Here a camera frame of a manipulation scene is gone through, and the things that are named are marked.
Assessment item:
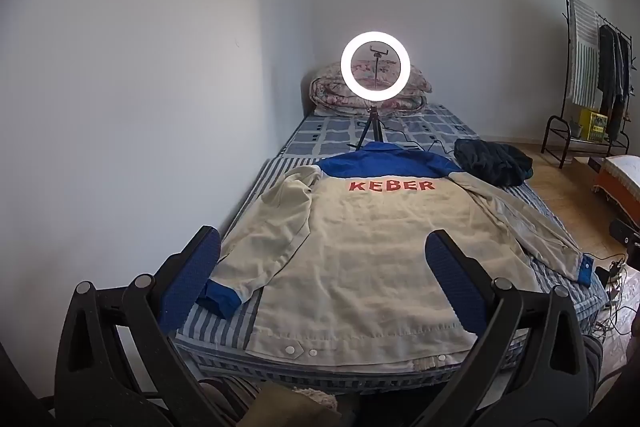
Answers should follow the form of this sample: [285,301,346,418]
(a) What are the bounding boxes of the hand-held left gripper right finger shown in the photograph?
[424,229,598,427]

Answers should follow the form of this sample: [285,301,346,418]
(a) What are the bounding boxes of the white ring light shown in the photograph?
[341,31,411,102]

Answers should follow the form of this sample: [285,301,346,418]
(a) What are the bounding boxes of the hanging striped cloth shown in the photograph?
[569,0,601,106]

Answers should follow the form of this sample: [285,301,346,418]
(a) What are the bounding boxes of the pile of dark clothes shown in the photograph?
[454,138,535,188]

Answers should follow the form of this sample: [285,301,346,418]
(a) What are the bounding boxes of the phone holder clamp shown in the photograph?
[369,47,391,90]

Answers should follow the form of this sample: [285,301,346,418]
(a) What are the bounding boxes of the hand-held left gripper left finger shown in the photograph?
[54,225,223,427]

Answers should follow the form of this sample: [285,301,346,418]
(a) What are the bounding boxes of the black metal clothes rack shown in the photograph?
[541,0,633,168]

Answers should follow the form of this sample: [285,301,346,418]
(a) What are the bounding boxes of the tangle of floor cables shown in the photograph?
[582,252,640,338]

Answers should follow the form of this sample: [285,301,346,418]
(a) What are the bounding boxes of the folded floral quilt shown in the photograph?
[309,61,432,116]

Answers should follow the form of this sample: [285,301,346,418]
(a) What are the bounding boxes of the black tripod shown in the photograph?
[350,104,386,150]

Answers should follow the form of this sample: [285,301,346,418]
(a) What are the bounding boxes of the hanging dark clothes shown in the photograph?
[597,24,632,142]

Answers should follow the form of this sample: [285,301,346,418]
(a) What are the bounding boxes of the black device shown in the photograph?
[610,219,640,265]

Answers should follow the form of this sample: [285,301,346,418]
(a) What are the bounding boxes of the beige and blue jacket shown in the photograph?
[196,142,596,367]

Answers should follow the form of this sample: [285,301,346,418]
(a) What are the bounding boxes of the black ring light cable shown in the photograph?
[385,122,457,156]

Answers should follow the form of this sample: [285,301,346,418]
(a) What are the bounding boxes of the blue striped blanket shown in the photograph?
[172,154,608,395]

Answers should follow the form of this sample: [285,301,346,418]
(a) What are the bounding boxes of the blue checked bed sheet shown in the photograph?
[277,103,481,160]

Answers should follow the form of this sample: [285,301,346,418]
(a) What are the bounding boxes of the yellow box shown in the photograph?
[580,108,608,142]

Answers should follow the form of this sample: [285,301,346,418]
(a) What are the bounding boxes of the cardboard box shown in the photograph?
[572,155,608,172]

